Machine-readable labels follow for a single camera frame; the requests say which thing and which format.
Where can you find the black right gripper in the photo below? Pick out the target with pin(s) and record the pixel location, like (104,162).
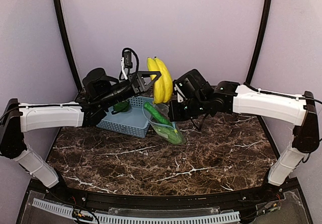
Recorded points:
(174,110)

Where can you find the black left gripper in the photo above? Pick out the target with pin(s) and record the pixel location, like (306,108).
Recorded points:
(137,83)

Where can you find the yellow toy banana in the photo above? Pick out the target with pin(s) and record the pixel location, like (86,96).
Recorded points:
(163,87)

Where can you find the clear zip top bag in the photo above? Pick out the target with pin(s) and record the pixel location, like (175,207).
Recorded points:
(163,110)

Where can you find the long green toy cucumber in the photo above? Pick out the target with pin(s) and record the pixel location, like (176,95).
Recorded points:
(155,114)

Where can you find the green toy bell pepper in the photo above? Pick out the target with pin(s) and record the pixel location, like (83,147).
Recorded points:
(120,107)

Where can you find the short green toy gourd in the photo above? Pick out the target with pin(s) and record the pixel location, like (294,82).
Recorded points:
(169,134)

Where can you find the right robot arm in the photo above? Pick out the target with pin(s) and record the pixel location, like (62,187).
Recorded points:
(197,97)

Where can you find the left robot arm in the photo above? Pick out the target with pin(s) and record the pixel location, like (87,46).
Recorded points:
(102,92)

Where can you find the light blue plastic basket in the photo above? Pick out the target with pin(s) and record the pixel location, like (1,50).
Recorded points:
(134,122)

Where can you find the left black corner post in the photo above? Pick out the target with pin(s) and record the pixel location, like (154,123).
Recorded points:
(66,44)

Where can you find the black front frame rail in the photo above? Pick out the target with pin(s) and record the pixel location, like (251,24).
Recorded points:
(244,201)

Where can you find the white slotted cable duct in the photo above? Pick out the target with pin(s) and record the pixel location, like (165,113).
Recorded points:
(122,215)

